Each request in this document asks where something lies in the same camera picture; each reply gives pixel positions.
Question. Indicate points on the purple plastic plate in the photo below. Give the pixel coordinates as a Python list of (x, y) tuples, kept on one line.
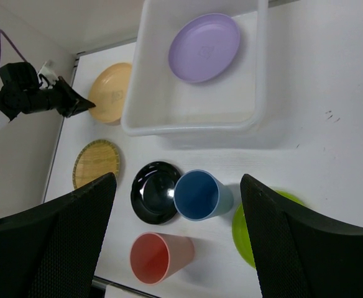
[(204, 48)]

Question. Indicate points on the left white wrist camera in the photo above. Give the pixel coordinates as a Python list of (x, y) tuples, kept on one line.
[(46, 75)]

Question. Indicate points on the yellow woven pattern plate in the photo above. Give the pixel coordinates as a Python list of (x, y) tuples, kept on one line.
[(94, 160)]

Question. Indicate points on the pink plastic cup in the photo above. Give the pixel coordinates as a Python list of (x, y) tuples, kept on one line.
[(156, 256)]

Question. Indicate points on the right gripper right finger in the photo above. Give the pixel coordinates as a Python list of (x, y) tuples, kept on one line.
[(297, 251)]

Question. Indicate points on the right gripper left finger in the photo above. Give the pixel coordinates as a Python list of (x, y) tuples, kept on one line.
[(52, 250)]

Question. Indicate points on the orange plastic plate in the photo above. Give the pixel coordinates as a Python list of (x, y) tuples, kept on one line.
[(108, 93)]

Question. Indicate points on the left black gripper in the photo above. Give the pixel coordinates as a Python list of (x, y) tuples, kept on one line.
[(21, 92)]

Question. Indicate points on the blue plastic cup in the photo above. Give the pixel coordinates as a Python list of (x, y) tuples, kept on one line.
[(198, 196)]

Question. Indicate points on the green plastic plate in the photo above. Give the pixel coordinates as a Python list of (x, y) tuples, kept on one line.
[(240, 234)]

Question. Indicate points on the black plate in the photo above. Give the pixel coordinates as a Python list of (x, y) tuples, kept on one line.
[(152, 192)]

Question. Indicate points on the white plastic bin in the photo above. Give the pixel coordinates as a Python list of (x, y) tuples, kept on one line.
[(159, 103)]

